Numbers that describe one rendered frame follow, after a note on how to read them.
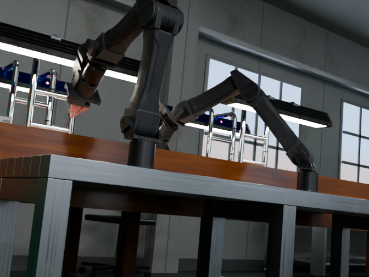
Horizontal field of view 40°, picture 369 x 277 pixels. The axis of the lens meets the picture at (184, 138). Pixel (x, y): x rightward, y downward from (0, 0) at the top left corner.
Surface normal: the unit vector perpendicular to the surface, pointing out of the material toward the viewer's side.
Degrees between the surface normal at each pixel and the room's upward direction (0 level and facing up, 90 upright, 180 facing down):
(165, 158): 90
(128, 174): 90
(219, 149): 90
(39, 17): 90
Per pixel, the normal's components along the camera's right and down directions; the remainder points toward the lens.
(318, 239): -0.79, -0.15
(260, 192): 0.60, -0.06
